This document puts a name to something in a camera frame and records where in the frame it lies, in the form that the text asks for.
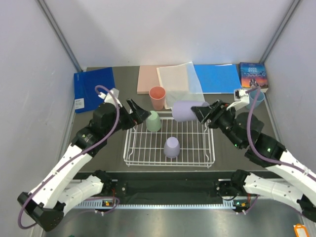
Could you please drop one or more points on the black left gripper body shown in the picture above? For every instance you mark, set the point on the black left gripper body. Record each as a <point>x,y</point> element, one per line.
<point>126,121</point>

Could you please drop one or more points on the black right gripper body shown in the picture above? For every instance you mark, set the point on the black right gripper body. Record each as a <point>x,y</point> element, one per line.
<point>222,118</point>

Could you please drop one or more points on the large purple cup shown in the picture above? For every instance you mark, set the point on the large purple cup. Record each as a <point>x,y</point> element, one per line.
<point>181,110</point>

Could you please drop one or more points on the pink cup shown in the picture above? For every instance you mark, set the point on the pink cup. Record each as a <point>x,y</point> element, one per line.
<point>157,96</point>

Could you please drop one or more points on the blue cup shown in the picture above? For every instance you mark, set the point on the blue cup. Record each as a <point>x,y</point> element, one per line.
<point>259,100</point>

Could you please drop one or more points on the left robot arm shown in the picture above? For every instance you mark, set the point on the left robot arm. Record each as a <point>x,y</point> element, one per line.
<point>50,201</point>

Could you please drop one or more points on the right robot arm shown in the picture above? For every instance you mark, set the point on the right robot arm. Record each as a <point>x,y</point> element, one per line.
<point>245,132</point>

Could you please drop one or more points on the green cup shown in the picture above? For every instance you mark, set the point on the green cup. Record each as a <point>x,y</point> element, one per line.
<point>153,123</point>

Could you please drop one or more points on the white mesh bag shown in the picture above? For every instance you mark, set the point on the white mesh bag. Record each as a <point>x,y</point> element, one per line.
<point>180,83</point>

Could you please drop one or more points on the light blue folder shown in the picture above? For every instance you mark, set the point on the light blue folder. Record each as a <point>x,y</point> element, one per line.
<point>218,79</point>

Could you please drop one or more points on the pink board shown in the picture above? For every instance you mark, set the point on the pink board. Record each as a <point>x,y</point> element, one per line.
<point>147,78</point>

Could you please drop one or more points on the small purple cup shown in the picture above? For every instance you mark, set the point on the small purple cup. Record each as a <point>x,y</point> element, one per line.
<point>171,147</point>

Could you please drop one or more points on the dark blue folder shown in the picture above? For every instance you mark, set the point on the dark blue folder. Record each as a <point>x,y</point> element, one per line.
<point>86,98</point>

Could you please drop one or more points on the Jane Eyre paperback book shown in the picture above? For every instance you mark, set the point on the Jane Eyre paperback book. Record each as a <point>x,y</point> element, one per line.
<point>253,75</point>

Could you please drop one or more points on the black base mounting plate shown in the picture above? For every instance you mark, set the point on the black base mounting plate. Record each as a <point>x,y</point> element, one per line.
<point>177,187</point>

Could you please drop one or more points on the orange key tag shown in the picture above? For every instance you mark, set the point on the orange key tag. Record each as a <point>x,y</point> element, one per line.
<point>300,230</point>

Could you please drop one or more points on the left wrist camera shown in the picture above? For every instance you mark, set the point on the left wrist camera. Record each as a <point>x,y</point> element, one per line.
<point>112,98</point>

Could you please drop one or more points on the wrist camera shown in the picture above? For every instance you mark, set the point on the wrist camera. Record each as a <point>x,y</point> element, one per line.
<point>241,99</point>
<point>112,98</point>

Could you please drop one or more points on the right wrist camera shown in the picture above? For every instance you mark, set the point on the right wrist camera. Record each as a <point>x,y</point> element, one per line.
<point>241,99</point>

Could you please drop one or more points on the white wire dish rack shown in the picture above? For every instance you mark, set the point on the white wire dish rack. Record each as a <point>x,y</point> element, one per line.
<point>145,148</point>

